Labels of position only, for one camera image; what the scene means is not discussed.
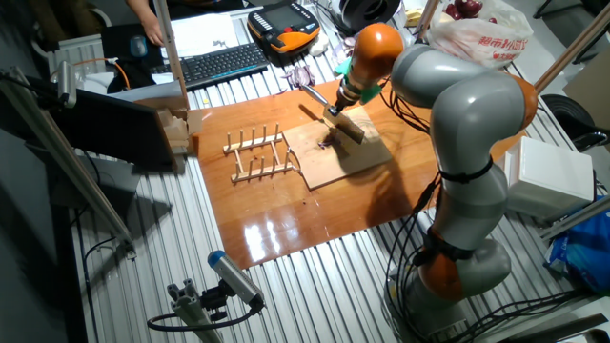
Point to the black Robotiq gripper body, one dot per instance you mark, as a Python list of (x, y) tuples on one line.
[(344, 104)]

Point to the clear plastic bag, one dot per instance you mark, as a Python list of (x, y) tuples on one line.
[(345, 45)]

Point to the orange black teach pendant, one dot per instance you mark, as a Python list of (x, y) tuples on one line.
[(281, 24)]

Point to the person's bare hand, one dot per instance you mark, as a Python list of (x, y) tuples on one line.
[(153, 31)]

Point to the grey computer mouse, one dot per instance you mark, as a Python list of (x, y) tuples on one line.
[(138, 46)]

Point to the red onion wedge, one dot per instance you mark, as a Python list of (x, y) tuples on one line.
[(326, 143)]

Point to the aluminium frame post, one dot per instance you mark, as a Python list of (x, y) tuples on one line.
[(576, 216), (427, 21), (572, 50), (169, 52)]

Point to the white shopping bag red print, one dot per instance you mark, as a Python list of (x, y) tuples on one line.
[(481, 38)]

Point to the white plastic drawer box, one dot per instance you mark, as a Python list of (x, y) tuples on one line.
[(548, 176)]

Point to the black mouse mat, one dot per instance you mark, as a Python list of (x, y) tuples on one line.
[(114, 43)]

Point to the long aluminium frame profile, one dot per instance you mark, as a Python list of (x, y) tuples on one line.
[(71, 162)]

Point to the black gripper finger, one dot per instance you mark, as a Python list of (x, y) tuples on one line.
[(348, 113), (337, 112)]

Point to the blue plastic bag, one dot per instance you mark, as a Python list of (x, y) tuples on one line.
[(586, 252)]

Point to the black computer keyboard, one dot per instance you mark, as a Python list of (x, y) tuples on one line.
[(224, 64)]

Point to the black flat monitor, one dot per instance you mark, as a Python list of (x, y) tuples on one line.
[(119, 128)]

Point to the steel cleaver knife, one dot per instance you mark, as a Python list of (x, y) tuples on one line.
[(348, 126)]

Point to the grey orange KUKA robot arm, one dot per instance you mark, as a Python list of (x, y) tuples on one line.
[(472, 109)]

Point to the silver stick camera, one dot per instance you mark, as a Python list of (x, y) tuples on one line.
[(67, 83)]

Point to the black chair seat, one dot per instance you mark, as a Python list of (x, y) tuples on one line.
[(567, 114)]

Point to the white garlic bulb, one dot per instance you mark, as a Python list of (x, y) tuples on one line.
[(319, 45)]

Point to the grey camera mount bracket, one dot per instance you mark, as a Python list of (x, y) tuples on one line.
[(190, 309)]

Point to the silver camera with blue end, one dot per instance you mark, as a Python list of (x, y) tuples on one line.
[(236, 276)]

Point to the wooden peg dish rack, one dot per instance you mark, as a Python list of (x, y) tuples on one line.
[(252, 144)]

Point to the green gripper mount plate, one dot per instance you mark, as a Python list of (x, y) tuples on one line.
[(371, 95)]

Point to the wooden cutting board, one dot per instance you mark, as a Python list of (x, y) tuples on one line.
[(362, 162)]

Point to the white paper sheet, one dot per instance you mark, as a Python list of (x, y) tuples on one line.
[(205, 33)]

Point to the whole red onion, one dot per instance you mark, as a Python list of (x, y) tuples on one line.
[(452, 11), (471, 7)]

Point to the person's forearm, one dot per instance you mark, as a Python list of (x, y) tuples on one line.
[(139, 7)]

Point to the black filament spool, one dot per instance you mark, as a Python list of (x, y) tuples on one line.
[(352, 14)]

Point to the red onion peel pile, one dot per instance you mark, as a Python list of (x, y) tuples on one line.
[(298, 76)]

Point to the yellow white small box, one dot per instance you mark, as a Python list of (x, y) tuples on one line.
[(413, 18)]

